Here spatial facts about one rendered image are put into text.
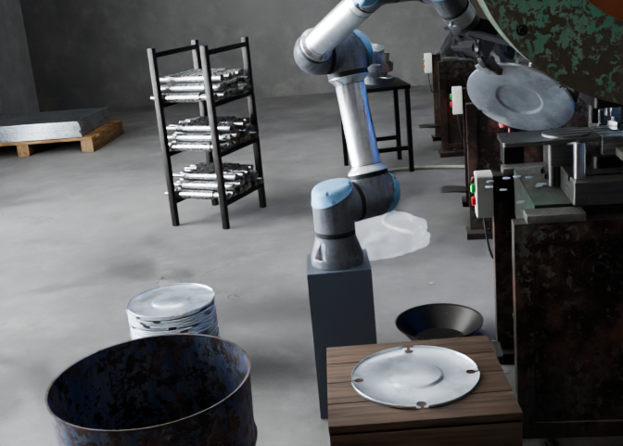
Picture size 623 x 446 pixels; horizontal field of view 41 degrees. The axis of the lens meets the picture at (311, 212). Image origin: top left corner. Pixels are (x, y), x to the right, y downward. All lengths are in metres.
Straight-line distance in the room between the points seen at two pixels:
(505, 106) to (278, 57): 6.73
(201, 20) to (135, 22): 0.72
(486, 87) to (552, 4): 0.57
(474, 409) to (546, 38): 0.78
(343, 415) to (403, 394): 0.15
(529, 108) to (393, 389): 0.89
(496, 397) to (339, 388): 0.34
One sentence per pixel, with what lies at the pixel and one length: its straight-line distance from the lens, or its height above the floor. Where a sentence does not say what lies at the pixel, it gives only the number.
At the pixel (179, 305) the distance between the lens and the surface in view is 2.76.
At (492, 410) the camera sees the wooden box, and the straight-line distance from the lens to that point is 1.81.
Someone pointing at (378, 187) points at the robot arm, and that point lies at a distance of 2.36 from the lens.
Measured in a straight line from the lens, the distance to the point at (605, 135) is 2.27.
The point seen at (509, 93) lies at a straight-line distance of 2.31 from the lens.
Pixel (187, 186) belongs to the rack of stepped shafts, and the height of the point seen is 0.21.
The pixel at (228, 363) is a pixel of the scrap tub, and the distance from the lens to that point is 1.91.
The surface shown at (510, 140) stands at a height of 0.78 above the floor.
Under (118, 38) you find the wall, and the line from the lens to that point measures 9.35.
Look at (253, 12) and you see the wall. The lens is 8.97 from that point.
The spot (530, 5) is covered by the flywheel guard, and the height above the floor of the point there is 1.15.
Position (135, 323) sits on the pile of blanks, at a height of 0.22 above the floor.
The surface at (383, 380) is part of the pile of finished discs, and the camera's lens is 1.92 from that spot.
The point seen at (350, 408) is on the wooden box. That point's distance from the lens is 1.83.
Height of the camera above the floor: 1.25
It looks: 16 degrees down
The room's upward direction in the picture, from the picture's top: 5 degrees counter-clockwise
